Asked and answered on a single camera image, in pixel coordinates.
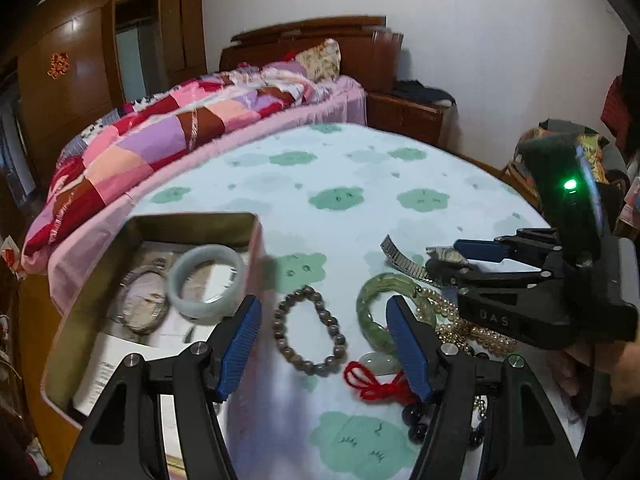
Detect dark wooden wardrobe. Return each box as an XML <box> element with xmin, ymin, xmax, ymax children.
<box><xmin>1</xmin><ymin>0</ymin><xmax>206</xmax><ymax>186</ymax></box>

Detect floral pillow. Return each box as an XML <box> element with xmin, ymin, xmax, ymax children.
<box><xmin>294</xmin><ymin>38</ymin><xmax>342</xmax><ymax>82</ymax></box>

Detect hanging dark clothes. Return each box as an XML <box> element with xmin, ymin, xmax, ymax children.
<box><xmin>601</xmin><ymin>36</ymin><xmax>640</xmax><ymax>162</ymax></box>

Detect green jade bangle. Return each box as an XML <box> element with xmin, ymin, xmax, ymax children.
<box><xmin>356</xmin><ymin>273</ymin><xmax>437</xmax><ymax>354</ymax></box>

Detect silver bangle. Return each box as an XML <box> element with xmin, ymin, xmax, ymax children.
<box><xmin>117</xmin><ymin>258</ymin><xmax>168</xmax><ymax>336</ymax></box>

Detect silver wristwatch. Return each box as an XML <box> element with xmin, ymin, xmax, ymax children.
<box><xmin>381</xmin><ymin>235</ymin><xmax>469</xmax><ymax>287</ymax></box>

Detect wooden bed with pink sheet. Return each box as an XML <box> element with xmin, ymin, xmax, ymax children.
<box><xmin>21</xmin><ymin>15</ymin><xmax>402</xmax><ymax>311</ymax></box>

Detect red cord jade pendant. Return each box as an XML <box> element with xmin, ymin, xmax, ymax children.
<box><xmin>343</xmin><ymin>361</ymin><xmax>418</xmax><ymax>405</ymax></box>

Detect pearl necklace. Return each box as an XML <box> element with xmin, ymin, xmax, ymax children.
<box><xmin>414</xmin><ymin>282</ymin><xmax>519</xmax><ymax>359</ymax></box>

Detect wooden nightstand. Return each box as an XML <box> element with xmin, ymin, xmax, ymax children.
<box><xmin>367</xmin><ymin>92</ymin><xmax>449</xmax><ymax>145</ymax></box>

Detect colourful patterned cushion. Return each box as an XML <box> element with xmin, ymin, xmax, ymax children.
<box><xmin>509</xmin><ymin>118</ymin><xmax>630</xmax><ymax>197</ymax></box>

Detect patchwork quilt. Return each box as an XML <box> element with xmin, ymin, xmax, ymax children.
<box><xmin>22</xmin><ymin>66</ymin><xmax>331</xmax><ymax>273</ymax></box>

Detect right hand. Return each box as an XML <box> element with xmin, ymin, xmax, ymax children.
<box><xmin>548</xmin><ymin>341</ymin><xmax>639</xmax><ymax>405</ymax></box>

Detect paper leaflet in tin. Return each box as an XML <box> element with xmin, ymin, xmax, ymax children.
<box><xmin>74</xmin><ymin>242</ymin><xmax>252</xmax><ymax>470</ymax></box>

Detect pale jade bangle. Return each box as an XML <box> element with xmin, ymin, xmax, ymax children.
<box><xmin>166</xmin><ymin>245</ymin><xmax>245</xmax><ymax>323</ymax></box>

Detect red double happiness decoration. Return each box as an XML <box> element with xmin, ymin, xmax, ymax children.
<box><xmin>47</xmin><ymin>52</ymin><xmax>70</xmax><ymax>79</ymax></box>

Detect grey stone bead bracelet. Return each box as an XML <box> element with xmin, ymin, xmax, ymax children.
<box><xmin>271</xmin><ymin>285</ymin><xmax>348</xmax><ymax>378</ymax></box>

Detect cloud pattern tablecloth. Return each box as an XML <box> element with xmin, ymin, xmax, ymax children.
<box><xmin>134</xmin><ymin>125</ymin><xmax>544</xmax><ymax>479</ymax></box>

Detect pink metal tin box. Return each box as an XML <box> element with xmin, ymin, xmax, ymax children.
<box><xmin>39</xmin><ymin>211</ymin><xmax>265</xmax><ymax>476</ymax></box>

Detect dark clothes on nightstand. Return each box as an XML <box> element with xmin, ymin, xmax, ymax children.
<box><xmin>392</xmin><ymin>80</ymin><xmax>456</xmax><ymax>107</ymax></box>

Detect dark purple bead bracelet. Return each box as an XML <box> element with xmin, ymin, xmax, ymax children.
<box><xmin>401</xmin><ymin>401</ymin><xmax>490</xmax><ymax>450</ymax></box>

